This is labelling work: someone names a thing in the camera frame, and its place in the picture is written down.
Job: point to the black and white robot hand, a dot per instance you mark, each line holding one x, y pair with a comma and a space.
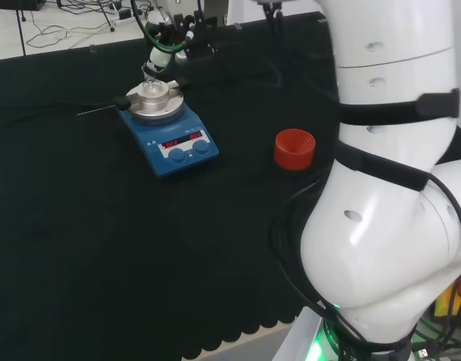
159, 56

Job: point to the heater with blue base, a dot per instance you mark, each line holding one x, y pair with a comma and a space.
160, 159

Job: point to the clear round-bottom glass flask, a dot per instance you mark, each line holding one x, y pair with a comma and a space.
152, 87

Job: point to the black tripod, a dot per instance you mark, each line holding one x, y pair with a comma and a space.
107, 17

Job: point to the thin metal probe rod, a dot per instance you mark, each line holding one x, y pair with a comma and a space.
94, 111

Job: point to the red ribbed plastic cup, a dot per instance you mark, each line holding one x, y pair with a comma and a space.
293, 152

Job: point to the black table cloth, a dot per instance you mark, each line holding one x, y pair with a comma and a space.
102, 244

